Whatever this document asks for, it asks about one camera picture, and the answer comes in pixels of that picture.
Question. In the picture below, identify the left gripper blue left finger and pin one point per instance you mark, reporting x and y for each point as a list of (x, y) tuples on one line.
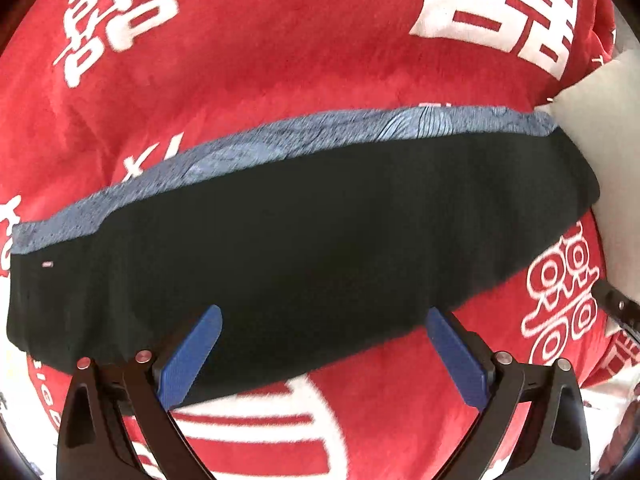
[(182, 357)]

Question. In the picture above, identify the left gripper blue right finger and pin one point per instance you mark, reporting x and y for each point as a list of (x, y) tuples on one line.
[(465, 355)]

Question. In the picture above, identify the black pants with blue lining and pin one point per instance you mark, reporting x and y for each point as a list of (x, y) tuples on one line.
[(317, 237)]

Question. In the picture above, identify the beige pillow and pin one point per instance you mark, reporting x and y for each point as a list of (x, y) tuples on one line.
[(600, 114)]

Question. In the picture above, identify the red blanket with white characters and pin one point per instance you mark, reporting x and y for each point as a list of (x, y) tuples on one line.
[(95, 92)]

